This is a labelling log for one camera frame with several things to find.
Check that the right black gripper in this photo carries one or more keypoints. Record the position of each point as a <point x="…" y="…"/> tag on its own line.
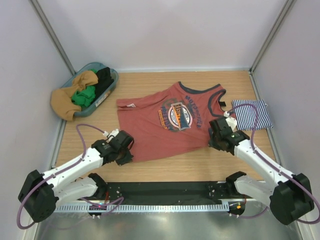
<point x="212" y="144"/>

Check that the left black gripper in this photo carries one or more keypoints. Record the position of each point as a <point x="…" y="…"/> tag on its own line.
<point x="127" y="159"/>

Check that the blue white striped tank top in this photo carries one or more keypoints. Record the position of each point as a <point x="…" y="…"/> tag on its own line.
<point x="246" y="115"/>

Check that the pink tank top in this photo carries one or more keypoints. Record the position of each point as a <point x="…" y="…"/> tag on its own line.
<point x="170" y="122"/>

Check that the tan tank top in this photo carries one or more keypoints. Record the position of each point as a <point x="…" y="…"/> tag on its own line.
<point x="61" y="98"/>

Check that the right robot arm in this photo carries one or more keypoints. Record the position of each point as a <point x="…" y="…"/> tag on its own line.
<point x="287" y="195"/>

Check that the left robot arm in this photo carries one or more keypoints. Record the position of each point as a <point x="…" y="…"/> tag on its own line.
<point x="42" y="193"/>

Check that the green tank top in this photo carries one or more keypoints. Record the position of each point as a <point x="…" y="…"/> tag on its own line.
<point x="85" y="97"/>

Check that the black tank top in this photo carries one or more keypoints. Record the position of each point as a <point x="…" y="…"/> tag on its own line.
<point x="104" y="81"/>

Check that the teal plastic laundry basket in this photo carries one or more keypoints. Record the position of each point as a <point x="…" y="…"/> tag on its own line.
<point x="95" y="66"/>

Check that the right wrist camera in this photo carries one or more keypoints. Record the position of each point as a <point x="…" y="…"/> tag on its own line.
<point x="231" y="121"/>

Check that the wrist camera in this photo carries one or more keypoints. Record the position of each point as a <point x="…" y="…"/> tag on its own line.
<point x="231" y="121"/>
<point x="111" y="134"/>

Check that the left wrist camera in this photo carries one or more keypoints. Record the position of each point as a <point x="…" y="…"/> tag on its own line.
<point x="111" y="134"/>

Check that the slotted cable duct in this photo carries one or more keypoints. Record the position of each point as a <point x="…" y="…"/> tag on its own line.
<point x="82" y="207"/>

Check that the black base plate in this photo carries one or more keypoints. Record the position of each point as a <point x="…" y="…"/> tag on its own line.
<point x="169" y="193"/>

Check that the left corner aluminium post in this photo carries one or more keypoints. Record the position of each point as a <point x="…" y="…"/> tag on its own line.
<point x="52" y="34"/>

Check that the corner aluminium post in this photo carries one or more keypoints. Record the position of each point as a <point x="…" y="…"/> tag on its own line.
<point x="280" y="19"/>
<point x="52" y="34"/>

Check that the right corner aluminium post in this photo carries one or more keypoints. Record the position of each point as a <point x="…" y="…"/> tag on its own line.
<point x="280" y="19"/>

